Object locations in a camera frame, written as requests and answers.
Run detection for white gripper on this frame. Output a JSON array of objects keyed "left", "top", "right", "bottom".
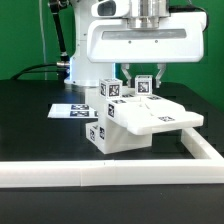
[{"left": 87, "top": 12, "right": 206, "bottom": 88}]

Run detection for small white tag cube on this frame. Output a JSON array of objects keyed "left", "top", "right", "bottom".
[
  {"left": 99, "top": 79, "right": 122, "bottom": 99},
  {"left": 135, "top": 75, "right": 152, "bottom": 95}
]

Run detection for white chair back frame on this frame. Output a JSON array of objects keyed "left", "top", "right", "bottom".
[{"left": 85, "top": 88, "right": 204, "bottom": 135}]

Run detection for white chair seat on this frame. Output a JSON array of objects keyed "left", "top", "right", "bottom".
[{"left": 98, "top": 117, "right": 152, "bottom": 154}]

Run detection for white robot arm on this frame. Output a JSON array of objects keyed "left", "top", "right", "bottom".
[{"left": 70, "top": 0, "right": 209, "bottom": 86}]

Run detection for white marker sheet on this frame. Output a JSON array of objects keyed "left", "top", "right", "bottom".
[{"left": 48, "top": 104, "right": 98, "bottom": 119}]

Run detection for white L-shaped fence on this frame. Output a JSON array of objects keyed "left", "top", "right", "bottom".
[{"left": 0, "top": 128, "right": 224, "bottom": 188}]

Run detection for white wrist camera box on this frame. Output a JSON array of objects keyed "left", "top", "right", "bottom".
[{"left": 91, "top": 0, "right": 130, "bottom": 18}]

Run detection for black cable bundle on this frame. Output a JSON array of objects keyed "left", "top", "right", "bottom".
[{"left": 10, "top": 0, "right": 72, "bottom": 80}]

